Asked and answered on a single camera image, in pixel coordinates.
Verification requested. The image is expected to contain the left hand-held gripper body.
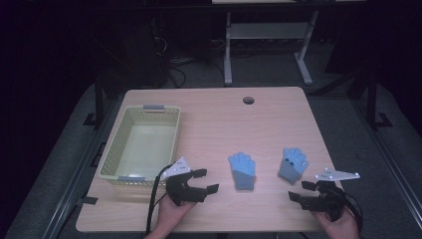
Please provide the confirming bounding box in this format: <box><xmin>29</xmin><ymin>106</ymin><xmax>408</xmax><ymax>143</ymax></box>
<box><xmin>160</xmin><ymin>156</ymin><xmax>209</xmax><ymax>207</ymax></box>

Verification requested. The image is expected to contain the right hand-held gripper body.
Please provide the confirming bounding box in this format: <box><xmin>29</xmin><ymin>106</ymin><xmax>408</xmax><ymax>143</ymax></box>
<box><xmin>300</xmin><ymin>167</ymin><xmax>361</xmax><ymax>223</ymax></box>

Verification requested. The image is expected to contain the blue knit glove with dots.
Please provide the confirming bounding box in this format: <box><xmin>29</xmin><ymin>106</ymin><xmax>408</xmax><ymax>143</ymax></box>
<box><xmin>277</xmin><ymin>146</ymin><xmax>311</xmax><ymax>186</ymax></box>

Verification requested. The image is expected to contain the plain blue knit glove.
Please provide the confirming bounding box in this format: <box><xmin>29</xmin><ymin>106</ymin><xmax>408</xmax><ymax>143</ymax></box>
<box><xmin>227</xmin><ymin>151</ymin><xmax>257</xmax><ymax>192</ymax></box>

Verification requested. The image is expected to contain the pale yellow plastic basket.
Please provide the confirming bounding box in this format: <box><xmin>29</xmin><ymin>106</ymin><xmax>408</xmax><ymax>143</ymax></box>
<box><xmin>97</xmin><ymin>104</ymin><xmax>182</xmax><ymax>187</ymax></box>

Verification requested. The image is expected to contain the person's left hand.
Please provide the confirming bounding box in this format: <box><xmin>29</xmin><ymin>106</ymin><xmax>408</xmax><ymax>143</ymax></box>
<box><xmin>154</xmin><ymin>195</ymin><xmax>197</xmax><ymax>234</ymax></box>

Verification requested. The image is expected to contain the person's right hand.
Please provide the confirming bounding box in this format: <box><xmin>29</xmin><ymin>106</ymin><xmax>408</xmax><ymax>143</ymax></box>
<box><xmin>311</xmin><ymin>206</ymin><xmax>361</xmax><ymax>239</ymax></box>

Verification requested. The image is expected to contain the dark tape strip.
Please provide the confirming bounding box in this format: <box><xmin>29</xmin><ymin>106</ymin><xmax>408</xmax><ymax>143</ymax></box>
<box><xmin>76</xmin><ymin>195</ymin><xmax>100</xmax><ymax>206</ymax></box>

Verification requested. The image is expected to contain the black metal stand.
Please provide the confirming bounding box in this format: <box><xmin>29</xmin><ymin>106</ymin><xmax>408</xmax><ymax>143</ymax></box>
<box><xmin>365</xmin><ymin>68</ymin><xmax>394</xmax><ymax>131</ymax></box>
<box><xmin>83</xmin><ymin>71</ymin><xmax>106</xmax><ymax>127</ymax></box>

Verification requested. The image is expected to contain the right hand-held gripper cable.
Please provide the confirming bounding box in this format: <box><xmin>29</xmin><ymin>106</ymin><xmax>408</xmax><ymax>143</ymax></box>
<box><xmin>340</xmin><ymin>188</ymin><xmax>364</xmax><ymax>232</ymax></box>

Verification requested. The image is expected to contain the hand-held gripper cable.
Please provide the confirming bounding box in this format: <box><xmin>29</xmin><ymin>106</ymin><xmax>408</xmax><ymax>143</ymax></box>
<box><xmin>144</xmin><ymin>163</ymin><xmax>175</xmax><ymax>237</ymax></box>
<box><xmin>340</xmin><ymin>188</ymin><xmax>364</xmax><ymax>232</ymax></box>

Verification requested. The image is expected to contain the left hand-held gripper cable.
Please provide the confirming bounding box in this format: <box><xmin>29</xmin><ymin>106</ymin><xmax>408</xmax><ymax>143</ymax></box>
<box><xmin>144</xmin><ymin>163</ymin><xmax>175</xmax><ymax>237</ymax></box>

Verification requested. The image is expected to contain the metal floor rail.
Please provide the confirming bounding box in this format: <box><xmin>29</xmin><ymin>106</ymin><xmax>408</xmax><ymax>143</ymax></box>
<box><xmin>41</xmin><ymin>98</ymin><xmax>117</xmax><ymax>239</ymax></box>
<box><xmin>351</xmin><ymin>98</ymin><xmax>422</xmax><ymax>232</ymax></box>

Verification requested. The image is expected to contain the bundle of floor cables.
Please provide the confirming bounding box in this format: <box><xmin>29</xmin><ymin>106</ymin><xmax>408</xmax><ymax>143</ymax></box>
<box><xmin>165</xmin><ymin>55</ymin><xmax>227</xmax><ymax>90</ymax></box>

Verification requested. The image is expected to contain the white metal desk frame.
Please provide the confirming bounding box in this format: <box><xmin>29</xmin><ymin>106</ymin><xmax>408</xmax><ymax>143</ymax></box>
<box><xmin>211</xmin><ymin>0</ymin><xmax>366</xmax><ymax>88</ymax></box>

